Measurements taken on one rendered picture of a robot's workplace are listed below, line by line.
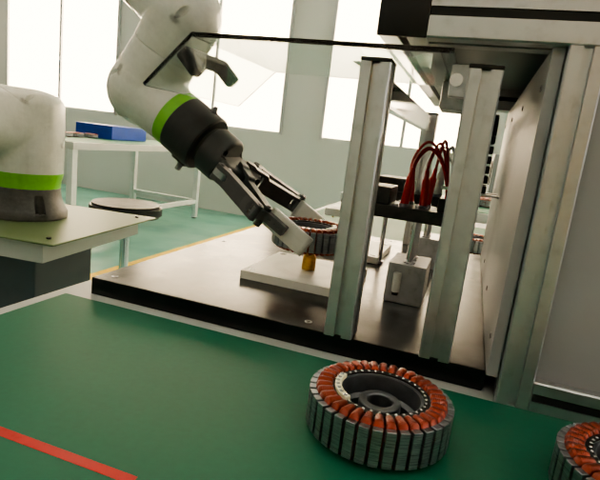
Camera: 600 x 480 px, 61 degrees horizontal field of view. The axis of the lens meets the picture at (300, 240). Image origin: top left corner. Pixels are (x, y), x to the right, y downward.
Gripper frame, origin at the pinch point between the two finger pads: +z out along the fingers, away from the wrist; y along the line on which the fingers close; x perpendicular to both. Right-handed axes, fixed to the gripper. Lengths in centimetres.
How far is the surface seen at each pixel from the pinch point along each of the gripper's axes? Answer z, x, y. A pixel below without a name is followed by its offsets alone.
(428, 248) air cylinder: 15.1, 5.8, -20.1
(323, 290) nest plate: 7.4, -2.3, 7.8
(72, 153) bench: -203, -142, -226
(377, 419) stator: 17.5, 5.1, 38.0
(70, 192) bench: -189, -166, -226
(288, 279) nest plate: 2.8, -4.5, 7.7
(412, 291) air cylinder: 16.3, 4.5, 4.1
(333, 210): 1.2, 5.8, 3.3
